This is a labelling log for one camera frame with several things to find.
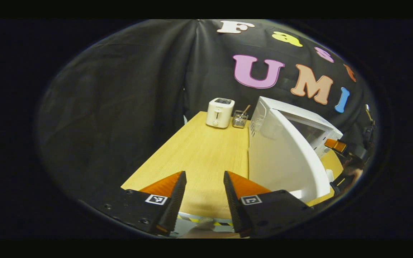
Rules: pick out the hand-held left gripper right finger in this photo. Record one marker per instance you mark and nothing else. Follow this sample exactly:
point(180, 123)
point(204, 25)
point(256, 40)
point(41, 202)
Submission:
point(233, 206)

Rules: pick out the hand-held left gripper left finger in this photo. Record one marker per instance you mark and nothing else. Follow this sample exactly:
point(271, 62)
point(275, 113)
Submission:
point(176, 204)

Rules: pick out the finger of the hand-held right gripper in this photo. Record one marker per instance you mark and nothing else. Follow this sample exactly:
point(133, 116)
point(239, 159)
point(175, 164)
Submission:
point(335, 145)
point(341, 184)

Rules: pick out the white microwave oven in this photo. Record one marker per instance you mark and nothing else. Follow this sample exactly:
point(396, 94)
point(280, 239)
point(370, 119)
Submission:
point(281, 157)

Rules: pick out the white toaster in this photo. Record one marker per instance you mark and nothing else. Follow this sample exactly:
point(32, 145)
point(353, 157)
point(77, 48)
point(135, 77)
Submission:
point(219, 114)

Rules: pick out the wooden stick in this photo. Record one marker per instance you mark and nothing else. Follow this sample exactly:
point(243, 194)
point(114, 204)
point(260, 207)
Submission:
point(245, 110)

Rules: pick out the black backdrop cloth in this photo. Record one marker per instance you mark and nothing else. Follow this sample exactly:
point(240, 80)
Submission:
point(120, 100)

